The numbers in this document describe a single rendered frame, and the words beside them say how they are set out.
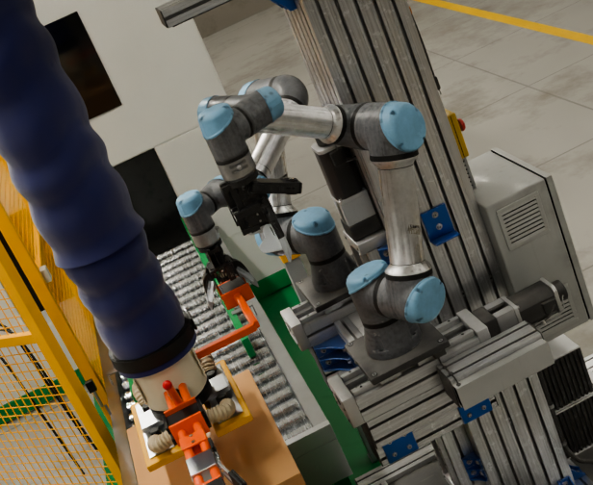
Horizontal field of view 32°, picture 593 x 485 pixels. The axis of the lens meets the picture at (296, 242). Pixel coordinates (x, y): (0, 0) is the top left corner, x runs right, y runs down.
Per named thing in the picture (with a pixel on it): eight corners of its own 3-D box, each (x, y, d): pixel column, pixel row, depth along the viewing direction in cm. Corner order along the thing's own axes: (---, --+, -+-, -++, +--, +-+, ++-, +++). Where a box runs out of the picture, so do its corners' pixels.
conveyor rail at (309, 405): (213, 248, 549) (198, 217, 541) (221, 243, 549) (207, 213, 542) (336, 474, 337) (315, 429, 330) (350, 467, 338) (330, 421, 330)
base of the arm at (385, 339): (409, 319, 278) (397, 288, 274) (430, 341, 264) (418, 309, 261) (359, 344, 276) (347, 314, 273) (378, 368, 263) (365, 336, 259)
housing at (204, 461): (192, 475, 231) (183, 460, 229) (219, 462, 232) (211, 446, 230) (197, 492, 225) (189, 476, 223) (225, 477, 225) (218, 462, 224)
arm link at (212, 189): (249, 194, 295) (229, 215, 287) (220, 197, 302) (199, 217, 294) (239, 170, 292) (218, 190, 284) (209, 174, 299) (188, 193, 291)
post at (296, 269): (367, 455, 409) (271, 242, 370) (382, 446, 410) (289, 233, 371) (373, 464, 403) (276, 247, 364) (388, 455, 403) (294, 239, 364)
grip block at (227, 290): (221, 299, 304) (215, 286, 302) (248, 287, 305) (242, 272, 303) (227, 310, 296) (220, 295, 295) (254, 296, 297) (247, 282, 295)
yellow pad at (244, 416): (193, 380, 291) (187, 366, 289) (226, 364, 292) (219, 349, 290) (218, 438, 260) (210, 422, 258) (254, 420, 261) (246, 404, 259)
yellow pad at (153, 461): (132, 411, 288) (124, 396, 287) (165, 395, 290) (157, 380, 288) (149, 473, 257) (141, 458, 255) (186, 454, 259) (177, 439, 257)
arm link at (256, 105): (247, 84, 227) (211, 107, 221) (278, 82, 218) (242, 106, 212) (261, 116, 230) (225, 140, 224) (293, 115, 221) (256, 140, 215)
